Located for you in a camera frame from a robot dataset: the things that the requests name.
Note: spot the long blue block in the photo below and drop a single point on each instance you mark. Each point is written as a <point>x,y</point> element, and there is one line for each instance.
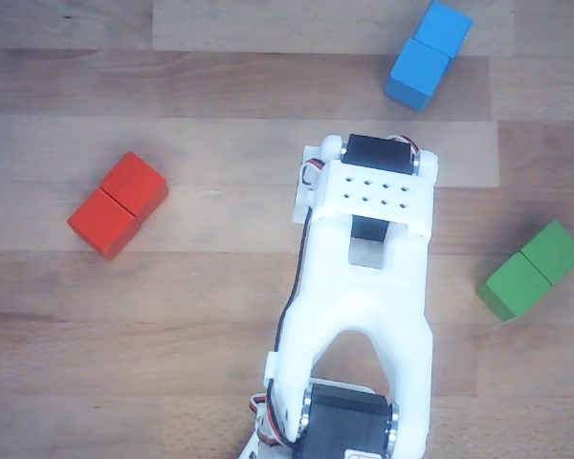
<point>426,52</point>

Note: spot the long red block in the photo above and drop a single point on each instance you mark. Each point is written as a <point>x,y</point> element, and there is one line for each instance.
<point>117,205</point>

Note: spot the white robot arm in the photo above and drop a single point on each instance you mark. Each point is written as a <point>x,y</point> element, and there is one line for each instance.
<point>368,296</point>

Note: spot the long green block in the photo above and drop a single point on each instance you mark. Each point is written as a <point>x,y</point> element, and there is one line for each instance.
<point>531,270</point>

